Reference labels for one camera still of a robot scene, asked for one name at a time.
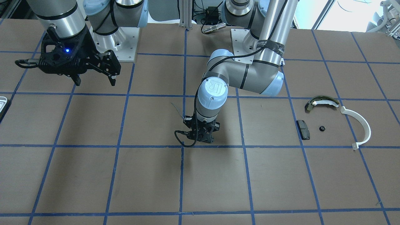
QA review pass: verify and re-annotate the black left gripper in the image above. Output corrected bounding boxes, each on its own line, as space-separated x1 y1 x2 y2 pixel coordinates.
191 117 220 144

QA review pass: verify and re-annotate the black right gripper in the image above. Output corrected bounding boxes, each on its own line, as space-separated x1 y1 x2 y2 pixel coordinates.
37 25 121 86

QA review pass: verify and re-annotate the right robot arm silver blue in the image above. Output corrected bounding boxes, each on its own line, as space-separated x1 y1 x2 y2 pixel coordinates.
15 0 149 86

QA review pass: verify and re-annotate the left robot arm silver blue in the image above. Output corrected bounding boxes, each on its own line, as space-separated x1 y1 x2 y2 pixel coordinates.
181 0 298 143

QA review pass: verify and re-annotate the ribbed silver metal tray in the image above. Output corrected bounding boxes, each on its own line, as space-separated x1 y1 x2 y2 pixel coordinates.
0 96 8 118

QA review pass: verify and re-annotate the black brake pad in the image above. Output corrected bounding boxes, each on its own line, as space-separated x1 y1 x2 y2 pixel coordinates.
296 120 310 140

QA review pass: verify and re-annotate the dark curved brake shoe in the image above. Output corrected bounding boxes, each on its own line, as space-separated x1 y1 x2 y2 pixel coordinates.
304 95 340 112

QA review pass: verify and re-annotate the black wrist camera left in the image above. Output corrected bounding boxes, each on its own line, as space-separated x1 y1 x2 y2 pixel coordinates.
174 114 200 147

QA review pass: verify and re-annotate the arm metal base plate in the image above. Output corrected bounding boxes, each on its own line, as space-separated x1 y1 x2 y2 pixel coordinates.
90 27 141 63
231 29 285 66

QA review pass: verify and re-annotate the aluminium frame post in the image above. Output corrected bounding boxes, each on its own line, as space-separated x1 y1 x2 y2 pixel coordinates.
178 0 193 30

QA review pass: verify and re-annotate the white curved plastic bracket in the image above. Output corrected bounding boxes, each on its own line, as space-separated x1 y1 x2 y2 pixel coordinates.
340 106 372 150

